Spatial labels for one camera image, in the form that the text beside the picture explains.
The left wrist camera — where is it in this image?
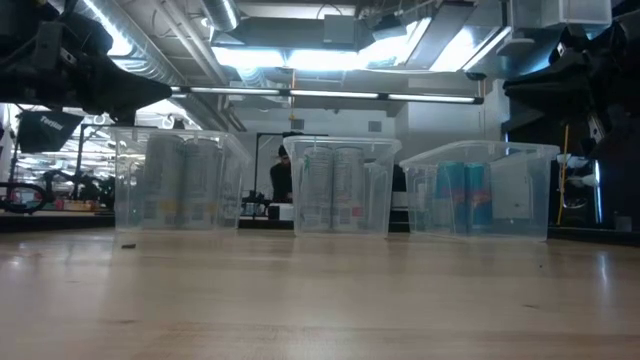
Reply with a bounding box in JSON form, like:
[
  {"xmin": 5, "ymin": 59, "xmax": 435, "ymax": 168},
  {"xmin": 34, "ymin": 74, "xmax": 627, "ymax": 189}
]
[{"xmin": 43, "ymin": 14, "xmax": 116, "ymax": 84}]

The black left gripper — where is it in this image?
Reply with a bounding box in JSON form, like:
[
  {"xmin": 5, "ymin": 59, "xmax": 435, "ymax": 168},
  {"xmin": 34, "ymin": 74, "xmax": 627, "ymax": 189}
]
[{"xmin": 0, "ymin": 0, "xmax": 174, "ymax": 126}]

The yellow cable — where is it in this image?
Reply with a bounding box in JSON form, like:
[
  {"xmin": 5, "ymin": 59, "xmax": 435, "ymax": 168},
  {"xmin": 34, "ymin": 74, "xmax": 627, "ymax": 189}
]
[{"xmin": 556, "ymin": 124, "xmax": 571, "ymax": 226}]

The linear ceiling light fixture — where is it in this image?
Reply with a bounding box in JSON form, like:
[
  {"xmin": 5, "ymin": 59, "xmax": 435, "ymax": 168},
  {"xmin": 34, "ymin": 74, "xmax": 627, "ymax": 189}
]
[{"xmin": 169, "ymin": 85, "xmax": 485, "ymax": 105}]

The silver ventilation duct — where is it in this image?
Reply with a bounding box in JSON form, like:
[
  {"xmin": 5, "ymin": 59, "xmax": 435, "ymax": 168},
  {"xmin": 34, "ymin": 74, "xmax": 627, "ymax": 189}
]
[{"xmin": 202, "ymin": 0, "xmax": 240, "ymax": 32}]

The person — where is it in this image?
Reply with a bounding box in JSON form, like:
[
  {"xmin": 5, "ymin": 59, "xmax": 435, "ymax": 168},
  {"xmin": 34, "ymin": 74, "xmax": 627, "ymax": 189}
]
[{"xmin": 269, "ymin": 144, "xmax": 295, "ymax": 204}]

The grey ceiling box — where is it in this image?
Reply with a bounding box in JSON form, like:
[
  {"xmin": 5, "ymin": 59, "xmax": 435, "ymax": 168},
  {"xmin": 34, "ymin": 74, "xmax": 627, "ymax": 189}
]
[{"xmin": 323, "ymin": 13, "xmax": 357, "ymax": 45}]

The clear plastic bin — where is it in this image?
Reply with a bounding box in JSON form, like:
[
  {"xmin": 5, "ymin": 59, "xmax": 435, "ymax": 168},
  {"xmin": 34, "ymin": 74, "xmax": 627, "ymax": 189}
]
[
  {"xmin": 283, "ymin": 135, "xmax": 404, "ymax": 239},
  {"xmin": 399, "ymin": 140, "xmax": 561, "ymax": 242},
  {"xmin": 112, "ymin": 127, "xmax": 252, "ymax": 235}
]

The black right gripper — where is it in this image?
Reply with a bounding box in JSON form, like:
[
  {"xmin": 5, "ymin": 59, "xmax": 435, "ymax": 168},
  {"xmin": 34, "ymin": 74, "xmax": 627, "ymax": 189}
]
[{"xmin": 501, "ymin": 9, "xmax": 640, "ymax": 134}]

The white yellow soda can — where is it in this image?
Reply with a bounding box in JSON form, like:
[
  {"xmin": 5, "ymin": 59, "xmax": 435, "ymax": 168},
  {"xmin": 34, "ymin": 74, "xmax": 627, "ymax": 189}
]
[
  {"xmin": 182, "ymin": 138, "xmax": 225, "ymax": 230},
  {"xmin": 141, "ymin": 133, "xmax": 186, "ymax": 230}
]

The white red soda can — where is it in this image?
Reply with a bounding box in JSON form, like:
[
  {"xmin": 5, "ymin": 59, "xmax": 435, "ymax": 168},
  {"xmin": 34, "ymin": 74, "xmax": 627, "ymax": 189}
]
[
  {"xmin": 332, "ymin": 146, "xmax": 367, "ymax": 233},
  {"xmin": 301, "ymin": 146, "xmax": 335, "ymax": 233}
]

